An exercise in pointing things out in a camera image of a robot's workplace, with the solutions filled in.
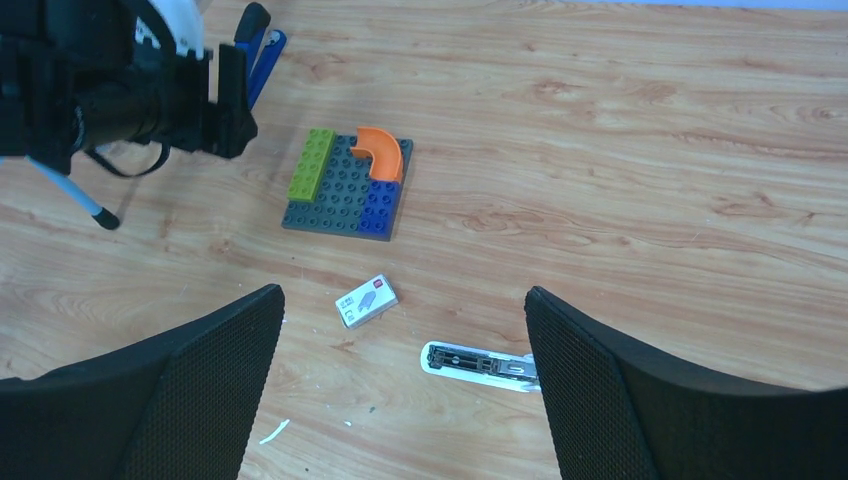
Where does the blue black stapler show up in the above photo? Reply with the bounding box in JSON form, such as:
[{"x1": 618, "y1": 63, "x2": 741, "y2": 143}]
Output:
[{"x1": 234, "y1": 2, "x2": 287, "y2": 109}]

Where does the green building brick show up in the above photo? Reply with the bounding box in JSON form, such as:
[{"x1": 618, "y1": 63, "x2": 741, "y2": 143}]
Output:
[{"x1": 287, "y1": 128, "x2": 336, "y2": 202}]

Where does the white stapler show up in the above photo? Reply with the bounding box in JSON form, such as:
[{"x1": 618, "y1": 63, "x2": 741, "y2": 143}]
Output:
[{"x1": 419, "y1": 341, "x2": 541, "y2": 393}]

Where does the white paper scrap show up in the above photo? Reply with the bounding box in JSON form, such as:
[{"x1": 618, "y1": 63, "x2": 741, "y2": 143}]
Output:
[{"x1": 258, "y1": 419, "x2": 290, "y2": 445}]

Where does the light blue music stand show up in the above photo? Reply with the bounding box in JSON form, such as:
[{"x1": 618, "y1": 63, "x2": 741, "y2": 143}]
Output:
[{"x1": 26, "y1": 157, "x2": 121, "y2": 231}]

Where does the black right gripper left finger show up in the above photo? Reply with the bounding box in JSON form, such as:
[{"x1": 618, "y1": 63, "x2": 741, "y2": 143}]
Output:
[{"x1": 1, "y1": 284, "x2": 285, "y2": 479}]

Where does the blue building brick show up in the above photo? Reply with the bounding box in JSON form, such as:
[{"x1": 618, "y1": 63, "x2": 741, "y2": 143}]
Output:
[{"x1": 357, "y1": 180, "x2": 402, "y2": 241}]

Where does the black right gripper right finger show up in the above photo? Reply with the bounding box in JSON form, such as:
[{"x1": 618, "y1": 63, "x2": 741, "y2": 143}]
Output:
[{"x1": 524, "y1": 286, "x2": 847, "y2": 479}]

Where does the grey building baseplate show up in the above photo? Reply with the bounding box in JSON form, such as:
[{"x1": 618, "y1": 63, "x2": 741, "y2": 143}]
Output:
[{"x1": 281, "y1": 134, "x2": 372, "y2": 239}]

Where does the orange curved brick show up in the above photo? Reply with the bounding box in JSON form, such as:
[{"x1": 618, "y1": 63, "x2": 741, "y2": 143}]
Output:
[{"x1": 350, "y1": 126, "x2": 404, "y2": 183}]

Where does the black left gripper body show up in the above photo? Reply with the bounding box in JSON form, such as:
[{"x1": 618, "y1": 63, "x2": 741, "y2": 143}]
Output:
[{"x1": 1, "y1": 1, "x2": 214, "y2": 174}]

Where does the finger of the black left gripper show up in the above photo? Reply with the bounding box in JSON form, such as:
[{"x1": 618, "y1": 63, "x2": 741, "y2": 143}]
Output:
[{"x1": 211, "y1": 44, "x2": 258, "y2": 159}]

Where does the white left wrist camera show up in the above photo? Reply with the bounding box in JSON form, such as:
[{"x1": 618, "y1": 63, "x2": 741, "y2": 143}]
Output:
[{"x1": 149, "y1": 0, "x2": 204, "y2": 60}]

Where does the white staple box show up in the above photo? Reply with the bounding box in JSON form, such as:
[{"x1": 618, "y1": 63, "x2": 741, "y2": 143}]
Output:
[{"x1": 335, "y1": 274, "x2": 399, "y2": 329}]

